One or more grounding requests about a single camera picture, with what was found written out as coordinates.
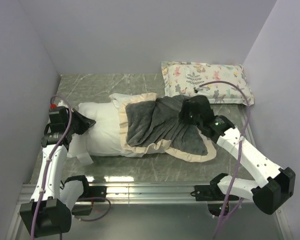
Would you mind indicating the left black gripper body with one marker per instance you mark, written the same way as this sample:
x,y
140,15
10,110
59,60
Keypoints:
x,y
67,124

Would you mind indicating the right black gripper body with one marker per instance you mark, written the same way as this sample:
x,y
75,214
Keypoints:
x,y
185,115

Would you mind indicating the white pillow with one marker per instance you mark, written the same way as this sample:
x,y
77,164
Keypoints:
x,y
103,138

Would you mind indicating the grey pillowcase with cream ruffle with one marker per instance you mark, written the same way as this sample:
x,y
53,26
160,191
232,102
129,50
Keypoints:
x,y
150,124

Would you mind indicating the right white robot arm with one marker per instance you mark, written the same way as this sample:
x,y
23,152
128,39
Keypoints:
x,y
271,185

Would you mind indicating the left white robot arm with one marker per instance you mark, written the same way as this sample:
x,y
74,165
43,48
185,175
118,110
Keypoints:
x,y
49,211

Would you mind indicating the animal print pillow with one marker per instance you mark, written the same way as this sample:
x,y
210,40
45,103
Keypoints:
x,y
220,83

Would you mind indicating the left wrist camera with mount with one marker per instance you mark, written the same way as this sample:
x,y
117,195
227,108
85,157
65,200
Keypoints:
x,y
60,103

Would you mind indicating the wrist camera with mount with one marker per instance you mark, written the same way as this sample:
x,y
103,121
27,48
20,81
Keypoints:
x,y
60,103
196,89

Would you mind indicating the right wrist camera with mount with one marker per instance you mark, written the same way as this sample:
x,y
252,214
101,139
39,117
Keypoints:
x,y
196,89

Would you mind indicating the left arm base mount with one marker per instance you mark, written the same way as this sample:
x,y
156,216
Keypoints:
x,y
96,195

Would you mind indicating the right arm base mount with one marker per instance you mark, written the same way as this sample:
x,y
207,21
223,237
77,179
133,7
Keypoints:
x,y
210,193

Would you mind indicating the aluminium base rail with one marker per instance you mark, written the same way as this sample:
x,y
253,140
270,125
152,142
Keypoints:
x,y
153,198

